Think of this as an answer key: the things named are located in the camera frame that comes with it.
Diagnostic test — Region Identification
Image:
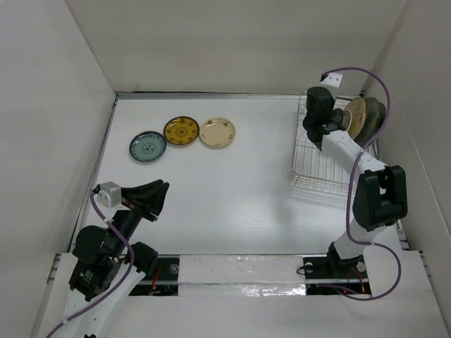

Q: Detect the blue white patterned plate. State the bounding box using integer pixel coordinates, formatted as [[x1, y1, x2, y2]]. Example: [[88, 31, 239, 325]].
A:
[[129, 131, 167, 163]]

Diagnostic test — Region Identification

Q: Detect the cream plate with dark patch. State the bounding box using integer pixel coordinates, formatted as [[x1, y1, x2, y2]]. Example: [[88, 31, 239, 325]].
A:
[[341, 109, 353, 132]]

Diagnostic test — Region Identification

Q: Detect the cream floral small plate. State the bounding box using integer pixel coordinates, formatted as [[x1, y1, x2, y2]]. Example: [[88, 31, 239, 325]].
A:
[[199, 118, 236, 148]]

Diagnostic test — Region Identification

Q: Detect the white wire dish rack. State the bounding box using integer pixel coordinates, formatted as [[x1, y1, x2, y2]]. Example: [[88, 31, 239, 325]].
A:
[[289, 92, 380, 193]]

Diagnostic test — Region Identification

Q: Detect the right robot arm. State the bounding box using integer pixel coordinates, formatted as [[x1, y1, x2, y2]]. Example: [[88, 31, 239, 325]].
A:
[[302, 87, 407, 277]]

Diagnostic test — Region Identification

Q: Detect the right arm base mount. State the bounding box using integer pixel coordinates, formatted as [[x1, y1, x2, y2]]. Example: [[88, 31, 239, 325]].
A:
[[302, 256, 368, 281]]

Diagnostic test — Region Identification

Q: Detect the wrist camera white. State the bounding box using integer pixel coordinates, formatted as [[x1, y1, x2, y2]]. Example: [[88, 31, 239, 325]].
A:
[[320, 73, 343, 99], [92, 182, 121, 209]]

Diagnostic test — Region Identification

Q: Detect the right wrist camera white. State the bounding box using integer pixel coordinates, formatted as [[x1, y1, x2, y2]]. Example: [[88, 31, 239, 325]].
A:
[[320, 73, 343, 99]]

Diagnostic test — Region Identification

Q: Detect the beige bird branch plate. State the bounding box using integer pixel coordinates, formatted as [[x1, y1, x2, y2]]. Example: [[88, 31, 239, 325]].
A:
[[344, 97, 366, 139]]

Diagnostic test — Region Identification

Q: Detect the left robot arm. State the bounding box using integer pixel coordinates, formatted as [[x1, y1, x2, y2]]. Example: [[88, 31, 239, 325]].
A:
[[48, 180, 170, 337]]

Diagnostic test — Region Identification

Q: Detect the black glossy small plate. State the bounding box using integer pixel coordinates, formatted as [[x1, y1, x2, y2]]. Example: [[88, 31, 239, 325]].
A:
[[331, 108, 344, 125]]

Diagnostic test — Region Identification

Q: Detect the yellow patterned small plate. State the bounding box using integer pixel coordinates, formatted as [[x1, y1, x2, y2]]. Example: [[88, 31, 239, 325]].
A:
[[163, 116, 199, 146]]

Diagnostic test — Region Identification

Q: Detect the light green floral plate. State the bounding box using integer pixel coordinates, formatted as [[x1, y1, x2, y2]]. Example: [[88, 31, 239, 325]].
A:
[[375, 102, 387, 133]]

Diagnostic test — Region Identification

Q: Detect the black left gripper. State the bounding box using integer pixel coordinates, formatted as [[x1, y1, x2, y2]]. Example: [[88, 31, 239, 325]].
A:
[[109, 177, 169, 255]]

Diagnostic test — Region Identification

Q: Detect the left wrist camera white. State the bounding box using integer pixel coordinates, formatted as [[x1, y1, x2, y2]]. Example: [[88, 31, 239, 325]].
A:
[[92, 182, 121, 209]]

